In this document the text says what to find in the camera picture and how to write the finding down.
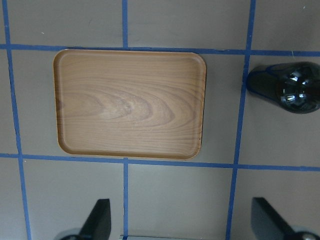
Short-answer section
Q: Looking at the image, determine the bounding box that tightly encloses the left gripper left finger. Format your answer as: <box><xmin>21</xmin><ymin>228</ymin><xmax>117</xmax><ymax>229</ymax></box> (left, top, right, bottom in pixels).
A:
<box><xmin>78</xmin><ymin>199</ymin><xmax>111</xmax><ymax>240</ymax></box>

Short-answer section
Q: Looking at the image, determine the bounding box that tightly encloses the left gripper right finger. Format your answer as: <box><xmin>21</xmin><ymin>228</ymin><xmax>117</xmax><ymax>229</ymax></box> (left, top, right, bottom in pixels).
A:
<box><xmin>250</xmin><ymin>197</ymin><xmax>298</xmax><ymax>240</ymax></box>

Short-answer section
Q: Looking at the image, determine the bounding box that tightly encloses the dark wine bottle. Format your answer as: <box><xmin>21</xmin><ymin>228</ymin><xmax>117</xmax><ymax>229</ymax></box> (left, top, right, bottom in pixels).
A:
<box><xmin>246</xmin><ymin>61</ymin><xmax>320</xmax><ymax>114</ymax></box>

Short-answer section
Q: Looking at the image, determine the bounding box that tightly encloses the wooden tray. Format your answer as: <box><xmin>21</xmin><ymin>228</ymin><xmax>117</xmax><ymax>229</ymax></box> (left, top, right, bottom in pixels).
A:
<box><xmin>53</xmin><ymin>49</ymin><xmax>207</xmax><ymax>160</ymax></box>

